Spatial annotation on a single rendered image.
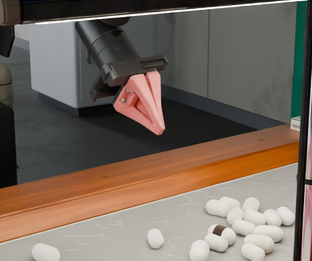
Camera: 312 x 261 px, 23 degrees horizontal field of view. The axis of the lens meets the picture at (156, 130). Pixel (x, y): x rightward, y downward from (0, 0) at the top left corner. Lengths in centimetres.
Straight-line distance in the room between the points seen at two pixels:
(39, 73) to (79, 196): 383
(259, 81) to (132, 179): 315
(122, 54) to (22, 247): 29
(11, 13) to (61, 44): 388
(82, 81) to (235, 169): 328
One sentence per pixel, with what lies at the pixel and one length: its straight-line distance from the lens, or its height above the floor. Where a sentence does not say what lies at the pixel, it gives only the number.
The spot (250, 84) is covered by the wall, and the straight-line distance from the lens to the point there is 426.
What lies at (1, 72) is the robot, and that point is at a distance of 173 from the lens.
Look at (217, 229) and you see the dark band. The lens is 92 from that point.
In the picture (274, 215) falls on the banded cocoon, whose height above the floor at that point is 76.
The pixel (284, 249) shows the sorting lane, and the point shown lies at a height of 74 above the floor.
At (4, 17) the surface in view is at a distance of 61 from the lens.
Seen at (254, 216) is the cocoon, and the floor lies 76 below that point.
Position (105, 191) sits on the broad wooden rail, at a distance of 104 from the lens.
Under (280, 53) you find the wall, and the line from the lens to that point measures 405.
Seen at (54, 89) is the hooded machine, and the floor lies 12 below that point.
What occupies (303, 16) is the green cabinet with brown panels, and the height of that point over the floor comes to 95.
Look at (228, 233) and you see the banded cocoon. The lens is 92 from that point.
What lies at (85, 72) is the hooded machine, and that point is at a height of 27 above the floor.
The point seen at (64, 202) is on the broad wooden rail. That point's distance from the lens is 100.
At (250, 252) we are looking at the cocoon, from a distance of 88.
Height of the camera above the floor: 112
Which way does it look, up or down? 16 degrees down
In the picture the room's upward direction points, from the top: straight up
